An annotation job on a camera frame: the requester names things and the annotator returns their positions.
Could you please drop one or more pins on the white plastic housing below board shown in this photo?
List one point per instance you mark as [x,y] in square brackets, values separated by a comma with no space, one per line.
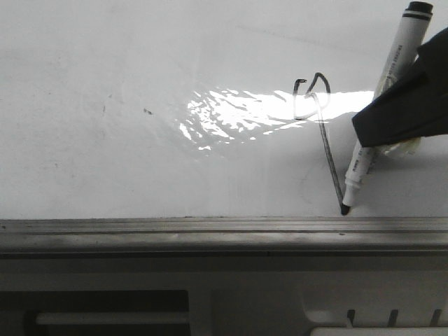
[224,295]

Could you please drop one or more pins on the metal whiteboard tray rail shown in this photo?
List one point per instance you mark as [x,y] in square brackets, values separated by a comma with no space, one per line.
[222,235]

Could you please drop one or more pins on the red magnet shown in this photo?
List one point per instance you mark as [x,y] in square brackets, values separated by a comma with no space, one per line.
[400,149]

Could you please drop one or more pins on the white whiteboard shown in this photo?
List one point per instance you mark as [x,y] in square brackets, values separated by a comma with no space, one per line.
[183,108]

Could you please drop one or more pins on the white black whiteboard marker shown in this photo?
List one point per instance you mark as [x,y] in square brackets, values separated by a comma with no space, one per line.
[409,36]

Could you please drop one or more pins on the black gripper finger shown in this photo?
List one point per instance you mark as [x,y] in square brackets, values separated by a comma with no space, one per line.
[415,106]

